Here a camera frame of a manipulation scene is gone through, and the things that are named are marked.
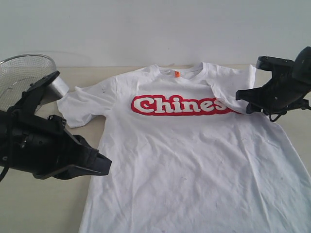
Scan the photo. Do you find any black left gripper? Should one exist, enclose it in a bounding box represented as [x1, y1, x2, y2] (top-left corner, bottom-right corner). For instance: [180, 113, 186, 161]
[9, 114, 112, 180]

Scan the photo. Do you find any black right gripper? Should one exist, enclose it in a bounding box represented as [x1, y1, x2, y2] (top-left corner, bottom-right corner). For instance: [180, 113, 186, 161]
[236, 75, 306, 114]

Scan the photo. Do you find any white t-shirt with red logo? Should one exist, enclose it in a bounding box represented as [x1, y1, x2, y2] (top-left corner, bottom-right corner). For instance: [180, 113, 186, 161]
[57, 63, 311, 233]

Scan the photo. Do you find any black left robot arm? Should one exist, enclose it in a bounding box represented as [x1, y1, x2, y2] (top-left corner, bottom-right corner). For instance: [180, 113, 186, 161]
[0, 110, 112, 180]

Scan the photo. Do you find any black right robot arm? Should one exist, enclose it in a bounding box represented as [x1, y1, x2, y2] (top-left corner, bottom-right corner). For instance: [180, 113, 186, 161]
[236, 47, 311, 116]

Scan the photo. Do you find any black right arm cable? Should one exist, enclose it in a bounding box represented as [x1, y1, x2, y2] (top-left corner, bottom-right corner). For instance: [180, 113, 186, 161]
[263, 98, 311, 122]

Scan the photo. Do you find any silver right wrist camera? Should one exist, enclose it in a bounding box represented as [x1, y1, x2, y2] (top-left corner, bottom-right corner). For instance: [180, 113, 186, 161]
[256, 56, 294, 73]

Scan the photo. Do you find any metal wire mesh basket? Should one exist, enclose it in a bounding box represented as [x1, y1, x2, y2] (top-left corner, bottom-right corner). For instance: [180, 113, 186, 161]
[0, 54, 56, 112]

